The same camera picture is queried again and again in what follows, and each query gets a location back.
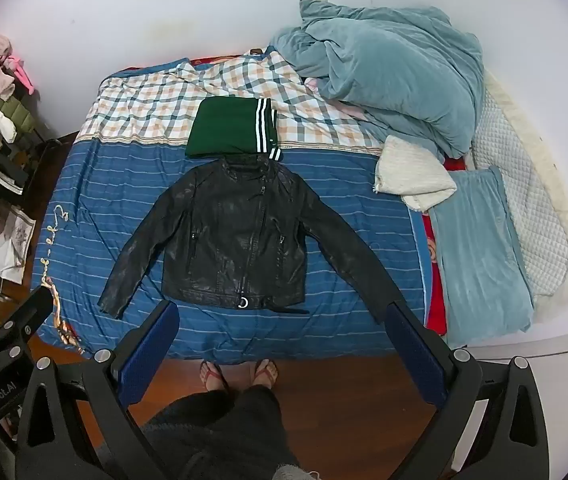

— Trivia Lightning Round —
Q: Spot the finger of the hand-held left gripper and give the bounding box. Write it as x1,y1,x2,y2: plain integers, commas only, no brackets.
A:
0,286,55,362

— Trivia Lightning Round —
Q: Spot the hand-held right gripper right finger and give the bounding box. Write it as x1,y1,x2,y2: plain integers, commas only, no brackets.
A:
384,300,552,480

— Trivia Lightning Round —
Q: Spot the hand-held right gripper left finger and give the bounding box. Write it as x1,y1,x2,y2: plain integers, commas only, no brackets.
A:
16,300,181,480

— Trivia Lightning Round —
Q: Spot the black leather jacket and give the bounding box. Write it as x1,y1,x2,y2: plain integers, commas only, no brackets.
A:
97,156,407,326

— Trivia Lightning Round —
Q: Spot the white tote bag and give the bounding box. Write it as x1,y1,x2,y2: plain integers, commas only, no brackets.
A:
0,207,37,283

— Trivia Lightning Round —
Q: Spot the person's left foot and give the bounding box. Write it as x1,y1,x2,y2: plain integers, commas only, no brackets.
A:
199,359,229,393

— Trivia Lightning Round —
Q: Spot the person's foot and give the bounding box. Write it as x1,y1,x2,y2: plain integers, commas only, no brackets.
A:
249,358,279,388
199,359,229,393

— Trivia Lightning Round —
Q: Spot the red sheet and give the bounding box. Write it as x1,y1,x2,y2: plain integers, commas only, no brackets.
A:
409,157,469,337

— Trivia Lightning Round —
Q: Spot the light blue pillow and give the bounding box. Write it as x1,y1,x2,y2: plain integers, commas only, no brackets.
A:
428,166,535,346

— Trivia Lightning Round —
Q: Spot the person's right foot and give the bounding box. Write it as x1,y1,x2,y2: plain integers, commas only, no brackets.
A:
249,358,279,388

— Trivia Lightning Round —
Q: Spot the white cabinet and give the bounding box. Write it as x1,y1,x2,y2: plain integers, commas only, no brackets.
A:
464,317,568,480

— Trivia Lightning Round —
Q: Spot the blue striped bedsheet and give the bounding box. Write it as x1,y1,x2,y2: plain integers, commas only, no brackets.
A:
29,137,432,361

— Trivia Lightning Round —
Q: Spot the white knit cloth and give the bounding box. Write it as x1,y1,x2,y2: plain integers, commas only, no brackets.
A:
374,135,458,211

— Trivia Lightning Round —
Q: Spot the white quilted mattress pad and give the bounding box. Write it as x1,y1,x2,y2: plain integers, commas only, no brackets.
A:
466,67,568,306

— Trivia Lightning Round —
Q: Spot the green garment with striped trim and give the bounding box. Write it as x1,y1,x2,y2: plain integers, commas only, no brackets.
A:
185,97,283,162

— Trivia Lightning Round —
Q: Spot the plaid bedsheet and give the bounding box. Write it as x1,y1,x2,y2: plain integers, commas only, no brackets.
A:
76,50,385,156

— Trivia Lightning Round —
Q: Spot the pink cloth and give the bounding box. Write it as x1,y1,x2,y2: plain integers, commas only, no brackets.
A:
304,77,367,118

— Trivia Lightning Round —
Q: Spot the light blue duvet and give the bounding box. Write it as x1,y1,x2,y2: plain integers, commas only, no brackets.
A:
269,0,487,158

